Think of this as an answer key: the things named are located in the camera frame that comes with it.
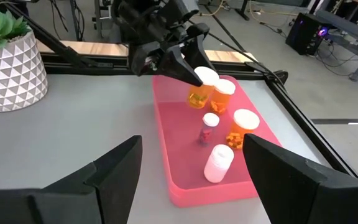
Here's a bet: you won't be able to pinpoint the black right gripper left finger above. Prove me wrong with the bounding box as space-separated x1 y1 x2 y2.
0 134 144 224

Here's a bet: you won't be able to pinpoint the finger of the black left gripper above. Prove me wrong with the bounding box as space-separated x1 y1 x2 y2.
158 46 204 88
183 34 216 71

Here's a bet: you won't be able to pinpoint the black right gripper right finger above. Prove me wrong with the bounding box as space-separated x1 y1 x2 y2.
242 133 358 224

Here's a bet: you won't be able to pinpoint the small orange pill bottle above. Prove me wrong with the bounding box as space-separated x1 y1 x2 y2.
209 78 237 115

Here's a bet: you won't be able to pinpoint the small clear bottle pink pills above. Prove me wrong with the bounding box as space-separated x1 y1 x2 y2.
197 112 221 147

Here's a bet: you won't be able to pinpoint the white opaque pill bottle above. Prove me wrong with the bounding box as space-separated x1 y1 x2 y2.
203 144 235 184

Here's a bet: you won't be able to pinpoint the pink translucent plastic bin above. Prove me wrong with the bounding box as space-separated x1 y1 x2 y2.
150 74 284 208

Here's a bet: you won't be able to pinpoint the grey table mat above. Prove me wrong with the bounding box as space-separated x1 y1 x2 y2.
0 73 332 224

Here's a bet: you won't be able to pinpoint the black computer with blue light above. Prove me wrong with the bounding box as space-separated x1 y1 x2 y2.
285 12 331 57

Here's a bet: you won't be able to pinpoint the green succulent in white pot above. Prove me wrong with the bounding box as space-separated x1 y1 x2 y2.
0 0 49 113

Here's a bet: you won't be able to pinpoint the grey metal bench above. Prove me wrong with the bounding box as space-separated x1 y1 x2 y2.
314 7 358 82

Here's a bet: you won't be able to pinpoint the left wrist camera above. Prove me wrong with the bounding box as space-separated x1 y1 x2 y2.
165 0 200 20

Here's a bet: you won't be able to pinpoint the black metal table frame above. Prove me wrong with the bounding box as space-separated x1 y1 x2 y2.
0 0 358 180

